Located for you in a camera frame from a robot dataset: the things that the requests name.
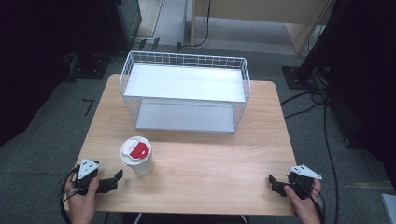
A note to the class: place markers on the light wooden furniture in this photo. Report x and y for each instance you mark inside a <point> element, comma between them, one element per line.
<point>258,12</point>

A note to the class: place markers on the person's left hand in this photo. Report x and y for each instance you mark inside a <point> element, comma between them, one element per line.
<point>81,205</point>

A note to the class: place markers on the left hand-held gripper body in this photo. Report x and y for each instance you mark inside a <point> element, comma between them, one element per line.
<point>88,177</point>

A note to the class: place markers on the black metal stand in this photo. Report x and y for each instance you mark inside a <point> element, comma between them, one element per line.
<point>314,46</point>

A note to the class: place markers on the white cup with red lid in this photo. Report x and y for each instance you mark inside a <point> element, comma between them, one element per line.
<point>139,155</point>

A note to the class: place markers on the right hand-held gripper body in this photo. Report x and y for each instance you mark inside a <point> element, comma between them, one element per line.
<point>300,182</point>

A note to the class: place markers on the white flat object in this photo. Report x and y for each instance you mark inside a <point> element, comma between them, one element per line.
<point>389,210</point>

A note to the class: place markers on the black stand base plate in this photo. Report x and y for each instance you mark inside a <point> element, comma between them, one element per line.
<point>88,67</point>

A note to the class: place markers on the black cabinet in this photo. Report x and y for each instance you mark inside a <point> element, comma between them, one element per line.
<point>126,21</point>

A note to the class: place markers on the person's right hand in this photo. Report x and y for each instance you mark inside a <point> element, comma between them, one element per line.
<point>303,208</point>

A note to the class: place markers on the dark curtain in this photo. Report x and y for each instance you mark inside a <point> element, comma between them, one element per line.
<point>31,62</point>
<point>370,93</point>

